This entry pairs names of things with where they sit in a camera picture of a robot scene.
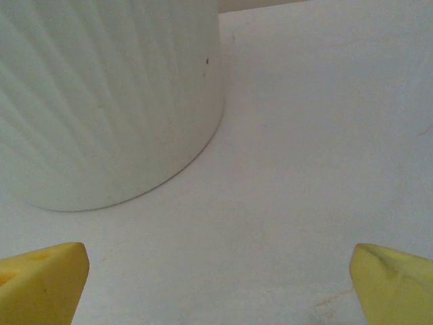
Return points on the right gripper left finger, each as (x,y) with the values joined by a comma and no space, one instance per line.
(40,287)

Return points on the white ribbed bin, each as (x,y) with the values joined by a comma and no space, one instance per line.
(101,101)

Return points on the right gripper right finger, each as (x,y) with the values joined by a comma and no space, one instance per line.
(395,287)

